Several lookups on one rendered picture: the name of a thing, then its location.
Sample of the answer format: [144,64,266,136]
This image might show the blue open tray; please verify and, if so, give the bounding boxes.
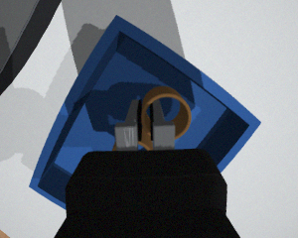
[29,15,261,209]

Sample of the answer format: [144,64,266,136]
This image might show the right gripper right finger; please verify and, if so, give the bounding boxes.
[150,99,175,151]

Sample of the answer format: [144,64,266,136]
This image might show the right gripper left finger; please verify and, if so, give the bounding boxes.
[114,99,142,151]

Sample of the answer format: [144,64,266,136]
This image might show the bronze bushing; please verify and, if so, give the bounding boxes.
[141,86,192,140]
[112,127,153,151]

